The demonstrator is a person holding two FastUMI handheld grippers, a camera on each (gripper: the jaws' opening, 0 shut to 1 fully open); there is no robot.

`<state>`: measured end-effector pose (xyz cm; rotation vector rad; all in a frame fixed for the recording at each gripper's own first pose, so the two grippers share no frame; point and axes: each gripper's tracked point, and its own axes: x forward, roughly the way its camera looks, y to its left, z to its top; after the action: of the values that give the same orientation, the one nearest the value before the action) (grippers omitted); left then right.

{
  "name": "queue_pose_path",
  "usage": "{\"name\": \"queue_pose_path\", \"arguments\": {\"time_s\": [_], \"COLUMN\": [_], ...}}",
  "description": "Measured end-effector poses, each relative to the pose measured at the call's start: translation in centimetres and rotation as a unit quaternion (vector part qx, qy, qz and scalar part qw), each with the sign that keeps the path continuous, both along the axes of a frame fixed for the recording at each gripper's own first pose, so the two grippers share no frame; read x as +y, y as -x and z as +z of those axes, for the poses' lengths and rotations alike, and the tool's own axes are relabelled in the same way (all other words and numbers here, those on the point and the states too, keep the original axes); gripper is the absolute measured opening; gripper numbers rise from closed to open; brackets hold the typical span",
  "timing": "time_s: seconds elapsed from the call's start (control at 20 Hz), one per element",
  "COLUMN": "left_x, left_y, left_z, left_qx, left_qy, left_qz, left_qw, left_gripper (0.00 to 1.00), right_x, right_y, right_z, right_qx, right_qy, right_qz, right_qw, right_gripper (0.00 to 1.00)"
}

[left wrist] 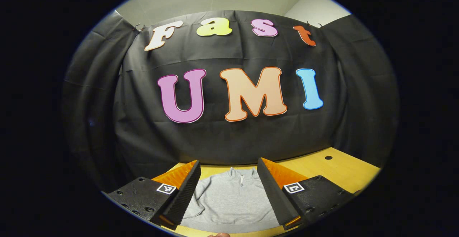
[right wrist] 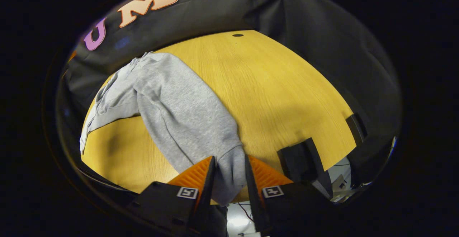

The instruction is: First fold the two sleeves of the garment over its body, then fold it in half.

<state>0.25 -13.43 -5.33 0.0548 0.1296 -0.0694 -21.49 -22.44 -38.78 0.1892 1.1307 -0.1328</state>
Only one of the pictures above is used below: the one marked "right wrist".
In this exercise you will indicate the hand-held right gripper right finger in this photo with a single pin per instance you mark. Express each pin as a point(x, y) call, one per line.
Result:
point(252, 197)

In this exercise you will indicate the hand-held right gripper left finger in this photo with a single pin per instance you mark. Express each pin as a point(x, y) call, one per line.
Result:
point(205, 201)

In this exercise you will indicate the grey sweatshirt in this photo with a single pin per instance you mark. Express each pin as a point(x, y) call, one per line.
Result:
point(179, 111)

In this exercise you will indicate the small black block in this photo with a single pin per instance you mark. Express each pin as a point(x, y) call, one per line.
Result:
point(356, 129)

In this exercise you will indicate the black backdrop cloth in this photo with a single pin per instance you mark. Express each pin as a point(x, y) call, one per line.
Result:
point(304, 32)

